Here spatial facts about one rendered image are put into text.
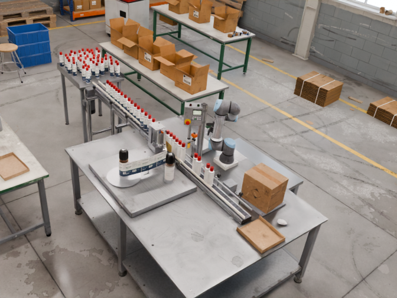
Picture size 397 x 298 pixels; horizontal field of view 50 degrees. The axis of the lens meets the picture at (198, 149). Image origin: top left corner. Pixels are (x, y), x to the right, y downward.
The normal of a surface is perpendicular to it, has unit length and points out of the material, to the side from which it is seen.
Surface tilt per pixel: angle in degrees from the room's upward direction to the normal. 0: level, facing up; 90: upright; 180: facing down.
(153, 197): 0
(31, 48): 90
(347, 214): 0
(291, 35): 90
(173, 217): 0
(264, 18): 90
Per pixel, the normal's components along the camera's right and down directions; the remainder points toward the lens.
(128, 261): 0.09, -0.82
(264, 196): -0.71, 0.34
